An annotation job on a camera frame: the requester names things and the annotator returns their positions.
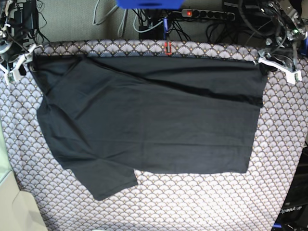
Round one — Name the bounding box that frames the cream cabinet corner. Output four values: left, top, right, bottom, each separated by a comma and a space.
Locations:
0, 132, 47, 231

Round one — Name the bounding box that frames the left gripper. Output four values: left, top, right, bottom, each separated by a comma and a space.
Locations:
258, 38, 300, 70

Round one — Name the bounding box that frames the dark grey T-shirt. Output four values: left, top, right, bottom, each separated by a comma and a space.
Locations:
31, 56, 267, 200

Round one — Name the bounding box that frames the black OpenArm box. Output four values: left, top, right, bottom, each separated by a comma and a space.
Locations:
272, 147, 308, 231

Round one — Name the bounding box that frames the black power adapter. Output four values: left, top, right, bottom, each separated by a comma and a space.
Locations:
13, 0, 39, 39

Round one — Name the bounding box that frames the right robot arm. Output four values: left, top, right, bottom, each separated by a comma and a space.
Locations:
0, 0, 36, 82

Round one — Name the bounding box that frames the red table clamp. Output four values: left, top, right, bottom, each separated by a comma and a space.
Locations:
164, 40, 172, 55

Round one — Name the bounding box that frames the white camera bracket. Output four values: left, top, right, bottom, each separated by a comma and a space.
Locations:
253, 57, 302, 84
0, 44, 40, 86

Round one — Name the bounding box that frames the black power strip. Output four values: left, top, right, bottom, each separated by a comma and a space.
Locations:
181, 9, 235, 21

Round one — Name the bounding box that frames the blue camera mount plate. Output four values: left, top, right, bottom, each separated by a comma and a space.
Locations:
116, 0, 184, 9

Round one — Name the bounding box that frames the fan-patterned tablecloth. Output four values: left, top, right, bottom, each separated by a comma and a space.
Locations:
0, 39, 308, 231

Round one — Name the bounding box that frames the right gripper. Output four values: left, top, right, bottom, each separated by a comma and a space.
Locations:
0, 40, 29, 74

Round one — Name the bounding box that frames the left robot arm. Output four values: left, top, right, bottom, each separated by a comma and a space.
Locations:
238, 0, 308, 73

